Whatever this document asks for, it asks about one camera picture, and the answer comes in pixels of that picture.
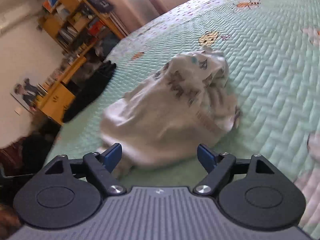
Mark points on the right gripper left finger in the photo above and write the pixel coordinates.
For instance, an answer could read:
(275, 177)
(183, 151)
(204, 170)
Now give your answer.
(99, 167)

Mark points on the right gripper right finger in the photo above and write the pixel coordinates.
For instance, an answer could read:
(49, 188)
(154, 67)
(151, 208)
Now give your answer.
(218, 168)

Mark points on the white letter-print shirt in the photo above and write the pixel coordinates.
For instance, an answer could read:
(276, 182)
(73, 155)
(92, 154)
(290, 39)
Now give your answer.
(164, 119)

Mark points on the yellow wooden desk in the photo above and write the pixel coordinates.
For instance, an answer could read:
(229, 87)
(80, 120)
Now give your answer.
(57, 97)

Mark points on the black folded garment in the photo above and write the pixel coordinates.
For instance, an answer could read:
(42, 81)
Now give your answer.
(93, 88)

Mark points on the cartoon boy poster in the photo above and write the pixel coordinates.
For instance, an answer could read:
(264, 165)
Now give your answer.
(26, 93)

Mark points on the green quilted bee bedspread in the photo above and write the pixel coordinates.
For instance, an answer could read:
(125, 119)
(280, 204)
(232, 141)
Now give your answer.
(241, 76)

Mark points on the wooden bookshelf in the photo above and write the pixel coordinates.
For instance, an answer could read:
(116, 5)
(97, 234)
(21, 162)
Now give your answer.
(77, 24)

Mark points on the pink curtain left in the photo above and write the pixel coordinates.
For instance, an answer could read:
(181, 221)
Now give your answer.
(136, 13)

